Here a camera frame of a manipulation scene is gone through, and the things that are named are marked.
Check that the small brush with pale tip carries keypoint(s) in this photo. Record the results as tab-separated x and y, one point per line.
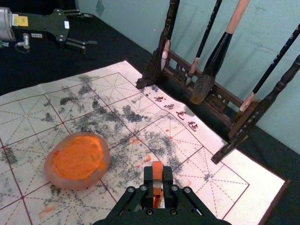
165	55

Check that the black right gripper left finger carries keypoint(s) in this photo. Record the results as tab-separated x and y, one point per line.
148	178

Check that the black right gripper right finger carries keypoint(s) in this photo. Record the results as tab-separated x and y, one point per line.
167	178

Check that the dark carved wooden brush rack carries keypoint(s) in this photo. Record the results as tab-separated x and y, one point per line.
222	96

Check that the white gridded calligraphy felt mat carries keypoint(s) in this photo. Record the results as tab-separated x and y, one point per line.
93	110

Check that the round dish of orange paste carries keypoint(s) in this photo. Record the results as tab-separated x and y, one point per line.
78	160

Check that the black table cloth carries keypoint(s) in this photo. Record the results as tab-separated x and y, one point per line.
70	63

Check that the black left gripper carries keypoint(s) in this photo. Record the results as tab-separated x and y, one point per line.
47	23

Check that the orange stamp block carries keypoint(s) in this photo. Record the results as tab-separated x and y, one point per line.
157	172

